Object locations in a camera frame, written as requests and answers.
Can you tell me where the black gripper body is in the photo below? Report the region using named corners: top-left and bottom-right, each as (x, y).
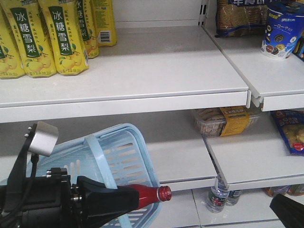
top-left (21, 168), bottom-right (81, 228)

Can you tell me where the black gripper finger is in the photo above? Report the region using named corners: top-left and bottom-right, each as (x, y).
top-left (76, 176), bottom-right (139, 228)
top-left (270, 194), bottom-right (304, 228)

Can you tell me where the red coca-cola aluminium bottle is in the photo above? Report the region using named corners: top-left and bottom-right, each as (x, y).
top-left (128, 184), bottom-right (172, 209)

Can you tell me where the light blue plastic basket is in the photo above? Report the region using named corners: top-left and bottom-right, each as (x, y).
top-left (0, 123), bottom-right (163, 228)

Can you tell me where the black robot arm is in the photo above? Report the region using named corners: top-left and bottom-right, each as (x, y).
top-left (0, 168), bottom-right (139, 228)

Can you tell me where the clear water bottle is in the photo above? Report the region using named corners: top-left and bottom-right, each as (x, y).
top-left (206, 176), bottom-right (229, 213)

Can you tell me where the blue snack bag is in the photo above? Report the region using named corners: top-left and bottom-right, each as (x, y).
top-left (271, 110), bottom-right (304, 156)

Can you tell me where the yellow banded biscuit box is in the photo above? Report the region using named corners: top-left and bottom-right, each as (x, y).
top-left (192, 106), bottom-right (261, 136)

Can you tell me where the white shelf unit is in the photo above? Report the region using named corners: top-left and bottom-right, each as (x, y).
top-left (0, 0), bottom-right (304, 228)

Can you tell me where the yellow pear drink bottle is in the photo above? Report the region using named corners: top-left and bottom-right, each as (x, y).
top-left (76, 0), bottom-right (99, 59)
top-left (38, 0), bottom-right (89, 76)
top-left (0, 0), bottom-right (57, 78)
top-left (0, 7), bottom-right (26, 79)

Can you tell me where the blue oreo snack cup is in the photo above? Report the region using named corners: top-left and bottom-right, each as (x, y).
top-left (261, 1), bottom-right (304, 59)

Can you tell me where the brown cracker pack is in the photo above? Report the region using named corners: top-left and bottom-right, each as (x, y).
top-left (216, 0), bottom-right (271, 38)

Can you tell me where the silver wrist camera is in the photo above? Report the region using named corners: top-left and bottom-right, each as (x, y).
top-left (25, 121), bottom-right (59, 157)

